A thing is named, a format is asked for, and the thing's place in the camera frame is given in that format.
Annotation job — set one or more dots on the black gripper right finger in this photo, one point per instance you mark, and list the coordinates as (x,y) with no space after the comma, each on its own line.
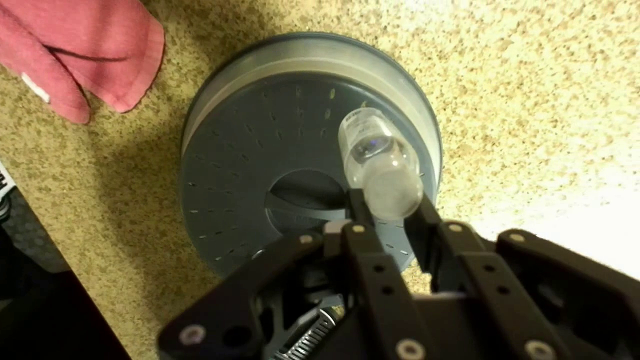
(520,293)

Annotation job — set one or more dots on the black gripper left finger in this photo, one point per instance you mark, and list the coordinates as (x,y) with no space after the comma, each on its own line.
(373,293)

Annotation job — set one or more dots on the clear bottle white cap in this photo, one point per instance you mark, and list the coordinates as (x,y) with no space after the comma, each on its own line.
(381,167)

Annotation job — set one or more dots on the grey vented microwave plate cover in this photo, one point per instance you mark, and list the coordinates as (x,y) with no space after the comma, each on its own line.
(261,133)

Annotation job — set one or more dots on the black textured floor mat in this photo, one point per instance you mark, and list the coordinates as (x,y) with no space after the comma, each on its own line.
(41,321)

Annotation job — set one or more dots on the pink folded towel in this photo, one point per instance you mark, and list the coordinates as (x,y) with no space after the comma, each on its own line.
(80,46)

